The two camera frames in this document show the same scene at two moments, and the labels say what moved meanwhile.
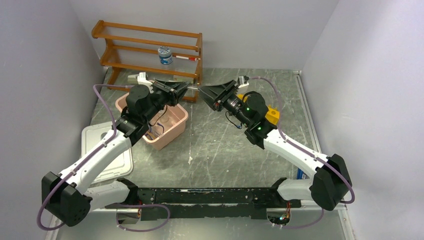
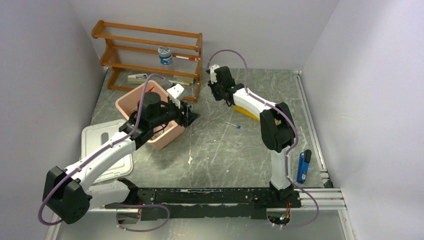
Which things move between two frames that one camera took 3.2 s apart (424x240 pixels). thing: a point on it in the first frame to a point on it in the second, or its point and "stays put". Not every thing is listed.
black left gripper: (174, 94) to (186, 119)
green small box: (182, 78) stays put
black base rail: (205, 203) stays put
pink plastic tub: (166, 128) stays put
